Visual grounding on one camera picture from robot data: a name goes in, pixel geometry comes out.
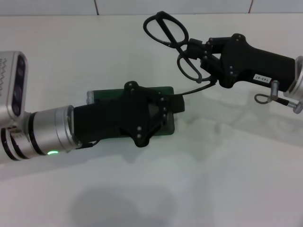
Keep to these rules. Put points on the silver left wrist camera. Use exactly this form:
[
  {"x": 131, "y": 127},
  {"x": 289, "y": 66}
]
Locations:
[{"x": 13, "y": 89}]

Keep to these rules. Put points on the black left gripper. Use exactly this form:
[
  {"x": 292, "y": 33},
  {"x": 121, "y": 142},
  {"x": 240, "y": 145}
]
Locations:
[{"x": 113, "y": 116}]

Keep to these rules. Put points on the green glasses case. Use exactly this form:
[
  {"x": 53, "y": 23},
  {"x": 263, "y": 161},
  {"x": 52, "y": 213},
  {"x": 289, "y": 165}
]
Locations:
[{"x": 106, "y": 93}]

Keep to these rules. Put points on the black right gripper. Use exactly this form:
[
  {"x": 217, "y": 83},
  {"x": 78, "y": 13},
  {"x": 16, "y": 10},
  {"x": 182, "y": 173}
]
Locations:
[{"x": 255, "y": 63}]

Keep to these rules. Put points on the black glasses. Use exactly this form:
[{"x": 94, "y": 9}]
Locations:
[{"x": 182, "y": 28}]

